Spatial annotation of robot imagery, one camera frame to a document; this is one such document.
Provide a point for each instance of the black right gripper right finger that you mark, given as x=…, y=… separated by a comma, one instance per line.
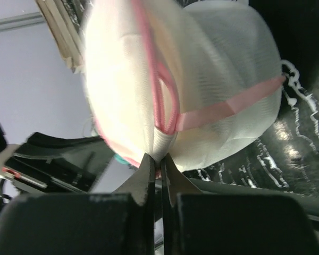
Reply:
x=174, y=182

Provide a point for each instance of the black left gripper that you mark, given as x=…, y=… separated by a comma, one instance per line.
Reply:
x=71, y=164

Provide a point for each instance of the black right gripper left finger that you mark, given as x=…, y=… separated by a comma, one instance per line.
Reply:
x=142, y=183

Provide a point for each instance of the white pink mesh laundry bag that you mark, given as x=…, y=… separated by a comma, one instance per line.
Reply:
x=199, y=82

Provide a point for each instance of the teal cat-ear headphones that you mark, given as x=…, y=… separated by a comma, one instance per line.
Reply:
x=121, y=160

